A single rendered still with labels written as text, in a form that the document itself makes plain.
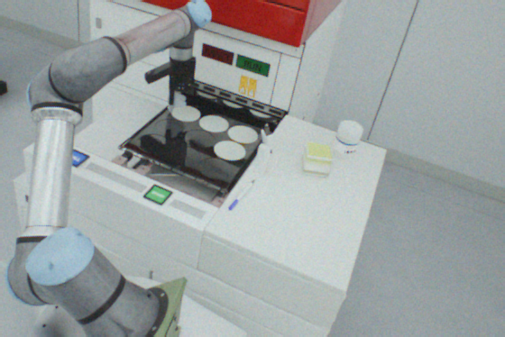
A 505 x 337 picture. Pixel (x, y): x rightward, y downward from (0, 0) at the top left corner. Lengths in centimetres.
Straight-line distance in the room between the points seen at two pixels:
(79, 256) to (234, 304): 51
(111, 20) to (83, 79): 79
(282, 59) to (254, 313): 77
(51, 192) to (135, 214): 26
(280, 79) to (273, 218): 54
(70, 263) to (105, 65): 42
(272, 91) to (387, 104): 166
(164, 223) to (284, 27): 67
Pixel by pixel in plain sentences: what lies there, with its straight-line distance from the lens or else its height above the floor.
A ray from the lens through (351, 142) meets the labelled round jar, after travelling 143.
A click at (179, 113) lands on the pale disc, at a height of 90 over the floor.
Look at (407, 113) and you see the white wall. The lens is 317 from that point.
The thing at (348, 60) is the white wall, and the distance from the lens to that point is 308.
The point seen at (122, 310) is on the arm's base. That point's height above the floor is 102.
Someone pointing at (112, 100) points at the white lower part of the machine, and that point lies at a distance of 196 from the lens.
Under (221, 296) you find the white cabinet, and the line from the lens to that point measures 126.
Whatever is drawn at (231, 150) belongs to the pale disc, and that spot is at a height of 90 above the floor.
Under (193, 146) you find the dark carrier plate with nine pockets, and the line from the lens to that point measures 148.
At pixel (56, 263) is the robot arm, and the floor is 111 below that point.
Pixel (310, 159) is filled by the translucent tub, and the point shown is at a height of 102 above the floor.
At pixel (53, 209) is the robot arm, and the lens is 103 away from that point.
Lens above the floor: 177
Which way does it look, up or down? 33 degrees down
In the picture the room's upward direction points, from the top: 9 degrees clockwise
